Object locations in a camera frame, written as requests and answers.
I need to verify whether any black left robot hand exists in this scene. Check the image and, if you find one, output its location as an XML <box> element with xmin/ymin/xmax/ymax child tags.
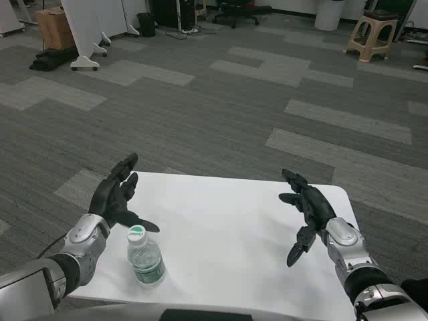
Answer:
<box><xmin>88</xmin><ymin>152</ymin><xmax>161</xmax><ymax>233</ymax></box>

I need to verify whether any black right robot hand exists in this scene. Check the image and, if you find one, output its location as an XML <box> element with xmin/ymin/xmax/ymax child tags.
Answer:
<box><xmin>278</xmin><ymin>168</ymin><xmax>337</xmax><ymax>268</ymax></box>

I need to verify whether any clear water bottle green label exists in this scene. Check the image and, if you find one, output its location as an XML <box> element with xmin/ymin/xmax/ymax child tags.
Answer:
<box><xmin>126</xmin><ymin>225</ymin><xmax>167</xmax><ymax>286</ymax></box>

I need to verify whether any black bag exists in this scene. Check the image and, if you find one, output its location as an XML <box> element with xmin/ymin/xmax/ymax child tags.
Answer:
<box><xmin>28</xmin><ymin>46</ymin><xmax>80</xmax><ymax>72</ymax></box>

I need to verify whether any white rolling partition board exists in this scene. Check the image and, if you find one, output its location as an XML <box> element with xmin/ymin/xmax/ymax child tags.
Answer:
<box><xmin>0</xmin><ymin>0</ymin><xmax>27</xmax><ymax>38</ymax></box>
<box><xmin>60</xmin><ymin>0</ymin><xmax>112</xmax><ymax>72</ymax></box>
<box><xmin>100</xmin><ymin>0</ymin><xmax>141</xmax><ymax>37</ymax></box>

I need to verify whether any brown cardboard box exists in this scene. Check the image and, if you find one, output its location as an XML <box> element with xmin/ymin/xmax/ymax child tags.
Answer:
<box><xmin>34</xmin><ymin>5</ymin><xmax>76</xmax><ymax>50</ymax></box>

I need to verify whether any black trash bin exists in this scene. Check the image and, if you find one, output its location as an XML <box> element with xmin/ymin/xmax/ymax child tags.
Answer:
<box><xmin>136</xmin><ymin>12</ymin><xmax>156</xmax><ymax>38</ymax></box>

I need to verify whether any white cylindrical bin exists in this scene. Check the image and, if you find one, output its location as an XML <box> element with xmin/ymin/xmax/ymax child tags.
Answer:
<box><xmin>314</xmin><ymin>0</ymin><xmax>346</xmax><ymax>32</ymax></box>

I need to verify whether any black cabinet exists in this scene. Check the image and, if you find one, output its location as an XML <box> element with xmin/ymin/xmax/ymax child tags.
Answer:
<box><xmin>152</xmin><ymin>0</ymin><xmax>183</xmax><ymax>29</ymax></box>

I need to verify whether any beige plastic stool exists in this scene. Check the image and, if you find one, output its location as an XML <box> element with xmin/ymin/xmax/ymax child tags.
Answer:
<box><xmin>342</xmin><ymin>9</ymin><xmax>399</xmax><ymax>64</ymax></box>

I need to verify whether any black office chair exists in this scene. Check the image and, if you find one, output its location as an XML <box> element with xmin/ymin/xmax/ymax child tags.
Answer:
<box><xmin>211</xmin><ymin>0</ymin><xmax>273</xmax><ymax>29</ymax></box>

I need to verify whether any dark green board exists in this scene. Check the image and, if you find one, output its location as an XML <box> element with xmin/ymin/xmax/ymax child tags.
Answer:
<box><xmin>393</xmin><ymin>0</ymin><xmax>417</xmax><ymax>43</ymax></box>

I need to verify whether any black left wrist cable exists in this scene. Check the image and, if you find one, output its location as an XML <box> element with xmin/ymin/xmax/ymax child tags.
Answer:
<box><xmin>35</xmin><ymin>233</ymin><xmax>68</xmax><ymax>259</ymax></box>

